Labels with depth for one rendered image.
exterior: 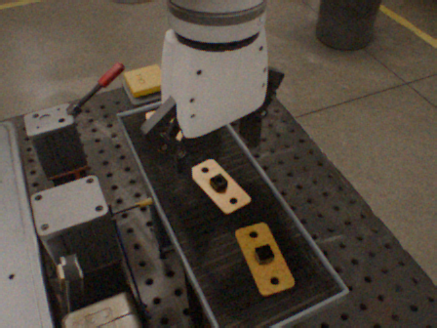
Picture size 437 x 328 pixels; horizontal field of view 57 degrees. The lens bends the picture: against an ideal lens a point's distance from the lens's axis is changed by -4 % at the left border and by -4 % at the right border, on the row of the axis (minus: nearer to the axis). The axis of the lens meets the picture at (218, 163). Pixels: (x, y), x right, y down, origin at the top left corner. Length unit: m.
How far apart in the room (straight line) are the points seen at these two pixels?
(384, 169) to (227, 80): 1.93
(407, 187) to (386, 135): 0.38
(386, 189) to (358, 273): 1.20
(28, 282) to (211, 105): 0.41
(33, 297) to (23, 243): 0.10
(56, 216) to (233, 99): 0.30
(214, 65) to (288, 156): 0.86
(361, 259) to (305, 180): 0.27
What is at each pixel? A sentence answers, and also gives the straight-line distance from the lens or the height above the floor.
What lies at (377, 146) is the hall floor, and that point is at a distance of 2.38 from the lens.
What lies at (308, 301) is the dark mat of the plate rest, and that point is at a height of 1.16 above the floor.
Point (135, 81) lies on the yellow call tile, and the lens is 0.69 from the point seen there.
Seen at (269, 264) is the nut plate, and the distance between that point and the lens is 0.45.
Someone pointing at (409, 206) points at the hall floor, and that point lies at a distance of 2.15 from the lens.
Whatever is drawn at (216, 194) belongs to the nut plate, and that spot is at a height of 1.16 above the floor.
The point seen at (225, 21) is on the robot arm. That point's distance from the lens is 0.33.
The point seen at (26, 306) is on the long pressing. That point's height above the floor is 1.00.
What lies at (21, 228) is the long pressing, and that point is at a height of 1.00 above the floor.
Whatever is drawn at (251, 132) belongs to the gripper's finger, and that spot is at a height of 1.23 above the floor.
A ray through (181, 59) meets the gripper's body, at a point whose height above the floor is 1.36.
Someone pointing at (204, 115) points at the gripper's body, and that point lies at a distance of 0.39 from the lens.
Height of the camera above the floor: 1.55
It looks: 47 degrees down
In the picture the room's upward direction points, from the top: straight up
